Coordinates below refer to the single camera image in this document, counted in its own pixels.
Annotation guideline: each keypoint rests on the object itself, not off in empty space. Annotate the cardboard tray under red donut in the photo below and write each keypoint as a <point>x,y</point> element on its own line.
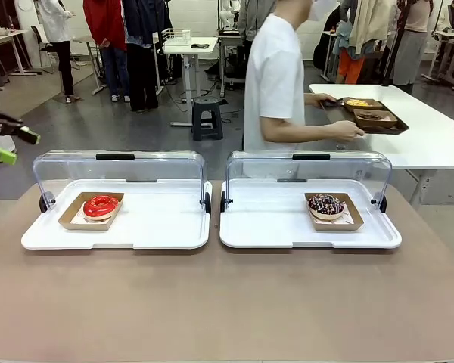
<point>70,223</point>

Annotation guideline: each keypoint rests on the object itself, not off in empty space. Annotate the bystander in grey skirt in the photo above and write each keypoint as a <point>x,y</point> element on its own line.
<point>410,45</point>

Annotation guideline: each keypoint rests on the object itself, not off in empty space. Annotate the bystander in dark blue coat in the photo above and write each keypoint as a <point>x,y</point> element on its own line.
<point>143,56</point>

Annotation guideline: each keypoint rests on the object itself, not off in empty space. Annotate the person's right hand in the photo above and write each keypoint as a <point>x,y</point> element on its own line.
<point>350,131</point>

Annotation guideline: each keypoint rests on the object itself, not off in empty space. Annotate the grey plastic step stool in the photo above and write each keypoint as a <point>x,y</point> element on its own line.
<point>208,119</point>

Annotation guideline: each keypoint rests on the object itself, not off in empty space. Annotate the bystander in red jacket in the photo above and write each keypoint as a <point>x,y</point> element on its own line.
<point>109,38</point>

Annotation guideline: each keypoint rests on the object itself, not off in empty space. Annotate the white display tray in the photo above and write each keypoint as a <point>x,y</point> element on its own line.
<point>272,227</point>
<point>155,227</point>

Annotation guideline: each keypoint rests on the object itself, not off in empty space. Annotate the white background desk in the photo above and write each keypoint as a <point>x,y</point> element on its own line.
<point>4,36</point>

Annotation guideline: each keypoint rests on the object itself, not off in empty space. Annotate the white height-adjustable desk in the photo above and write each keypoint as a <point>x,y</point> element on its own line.
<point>191,49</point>

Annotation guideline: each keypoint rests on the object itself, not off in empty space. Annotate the person's left hand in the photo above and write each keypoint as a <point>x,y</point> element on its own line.
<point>328,101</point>

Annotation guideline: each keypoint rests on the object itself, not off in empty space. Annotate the bystander in white coat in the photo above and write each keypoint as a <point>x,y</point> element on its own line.
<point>56,34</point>

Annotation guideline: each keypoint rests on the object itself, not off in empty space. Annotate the chocolate sprinkled donut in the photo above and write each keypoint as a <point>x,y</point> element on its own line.
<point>325,207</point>

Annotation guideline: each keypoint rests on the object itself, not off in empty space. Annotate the red glazed donut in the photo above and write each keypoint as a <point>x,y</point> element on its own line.
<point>94,210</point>

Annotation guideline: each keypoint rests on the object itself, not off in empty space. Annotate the person in white shirt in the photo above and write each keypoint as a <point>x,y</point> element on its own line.
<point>272,75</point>

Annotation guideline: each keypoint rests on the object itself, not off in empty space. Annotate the chocolate glazed donut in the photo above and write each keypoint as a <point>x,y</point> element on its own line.
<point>370,115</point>

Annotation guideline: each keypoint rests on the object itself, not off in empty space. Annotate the clear hinged display cover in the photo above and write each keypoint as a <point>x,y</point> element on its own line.
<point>117,170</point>
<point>306,170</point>

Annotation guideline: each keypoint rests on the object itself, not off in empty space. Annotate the yellow glazed donut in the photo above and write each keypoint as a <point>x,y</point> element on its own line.
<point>356,103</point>

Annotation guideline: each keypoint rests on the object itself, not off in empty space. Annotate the black office chair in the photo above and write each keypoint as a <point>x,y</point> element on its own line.
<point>41,45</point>

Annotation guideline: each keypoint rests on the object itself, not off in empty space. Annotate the dark brown serving tray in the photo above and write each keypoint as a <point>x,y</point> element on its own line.
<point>399,128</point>

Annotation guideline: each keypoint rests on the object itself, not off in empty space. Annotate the black backpack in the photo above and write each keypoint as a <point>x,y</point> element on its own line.
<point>318,54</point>

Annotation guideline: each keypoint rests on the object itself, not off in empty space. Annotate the person's right forearm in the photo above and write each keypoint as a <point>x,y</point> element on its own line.
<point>302,134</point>

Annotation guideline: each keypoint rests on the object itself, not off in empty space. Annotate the person's left forearm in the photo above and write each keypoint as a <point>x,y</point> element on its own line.
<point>313,99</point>

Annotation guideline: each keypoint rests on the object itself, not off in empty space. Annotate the white side table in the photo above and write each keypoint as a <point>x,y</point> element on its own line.
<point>420,147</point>

